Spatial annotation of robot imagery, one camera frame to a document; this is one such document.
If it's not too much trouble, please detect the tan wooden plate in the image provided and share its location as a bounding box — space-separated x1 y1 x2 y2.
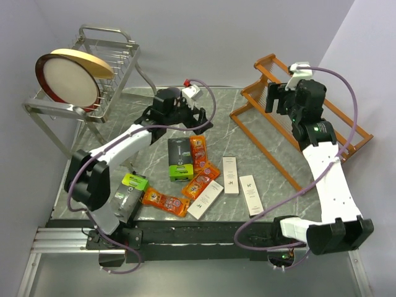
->
51 48 114 79

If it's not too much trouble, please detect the white box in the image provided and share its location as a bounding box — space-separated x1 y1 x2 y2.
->
222 157 239 195
239 175 264 218
187 181 224 220

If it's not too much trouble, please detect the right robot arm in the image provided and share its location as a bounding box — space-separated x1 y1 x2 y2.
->
265 80 374 255

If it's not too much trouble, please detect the orange razor pack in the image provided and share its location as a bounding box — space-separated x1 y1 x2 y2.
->
142 187 191 217
181 161 220 200
190 135 207 174

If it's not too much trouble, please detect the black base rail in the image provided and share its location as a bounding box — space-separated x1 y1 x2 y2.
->
45 218 307 269

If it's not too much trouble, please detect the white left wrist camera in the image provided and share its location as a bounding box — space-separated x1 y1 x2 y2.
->
181 85 202 102

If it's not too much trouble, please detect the aluminium frame rail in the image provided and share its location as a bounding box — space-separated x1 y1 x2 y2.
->
17 228 124 297

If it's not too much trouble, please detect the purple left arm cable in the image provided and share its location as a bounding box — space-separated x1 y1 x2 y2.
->
67 78 217 275

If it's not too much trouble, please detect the orange wooden shelf rack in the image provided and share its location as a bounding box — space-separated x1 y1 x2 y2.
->
230 54 374 191

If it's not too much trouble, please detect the orange razor pack upper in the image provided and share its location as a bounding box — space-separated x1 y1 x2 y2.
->
190 135 207 174

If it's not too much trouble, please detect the orange razor pack middle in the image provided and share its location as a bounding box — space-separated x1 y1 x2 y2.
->
181 161 220 200

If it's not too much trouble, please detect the white box middle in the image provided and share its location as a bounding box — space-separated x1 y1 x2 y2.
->
222 157 239 195

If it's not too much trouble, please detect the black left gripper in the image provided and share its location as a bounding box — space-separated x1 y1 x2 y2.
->
165 96 213 135

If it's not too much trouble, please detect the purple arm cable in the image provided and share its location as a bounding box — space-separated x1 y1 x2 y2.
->
233 66 359 270
67 78 217 275

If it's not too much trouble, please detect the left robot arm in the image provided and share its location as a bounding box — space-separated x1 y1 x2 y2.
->
64 84 213 249

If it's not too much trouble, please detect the red rimmed white plate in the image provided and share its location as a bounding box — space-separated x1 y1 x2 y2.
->
35 54 100 110

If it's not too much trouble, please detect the white box right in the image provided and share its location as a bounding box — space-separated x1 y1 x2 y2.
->
239 175 264 218

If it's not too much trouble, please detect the orange razor pack lower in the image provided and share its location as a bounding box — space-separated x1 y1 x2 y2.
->
142 187 191 217

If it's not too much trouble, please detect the black green razor box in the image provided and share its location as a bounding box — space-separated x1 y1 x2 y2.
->
110 173 150 225
168 137 194 182

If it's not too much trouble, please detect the white box left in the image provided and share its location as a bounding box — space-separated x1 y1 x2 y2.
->
187 181 224 220

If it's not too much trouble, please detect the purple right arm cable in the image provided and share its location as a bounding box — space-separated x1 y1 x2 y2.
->
233 66 359 270

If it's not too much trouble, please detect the steel dish rack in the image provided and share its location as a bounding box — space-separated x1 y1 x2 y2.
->
23 24 157 158

